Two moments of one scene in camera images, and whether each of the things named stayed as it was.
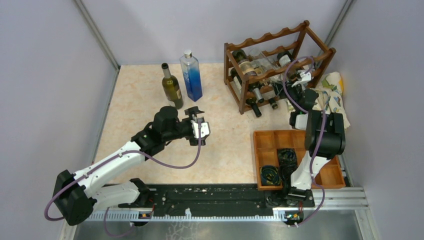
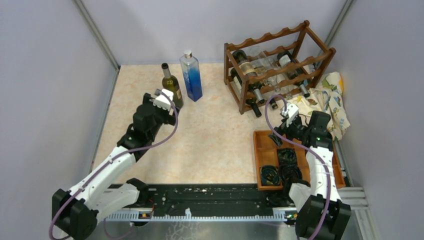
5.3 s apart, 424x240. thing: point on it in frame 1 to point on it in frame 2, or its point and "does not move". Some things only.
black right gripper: [290, 87] to [286, 129]
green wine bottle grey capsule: [285, 59] does not move
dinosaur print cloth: [330, 96] does not move
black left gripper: [193, 110] to [169, 118]
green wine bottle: [171, 87] does not move
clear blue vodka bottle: [191, 72] does not move
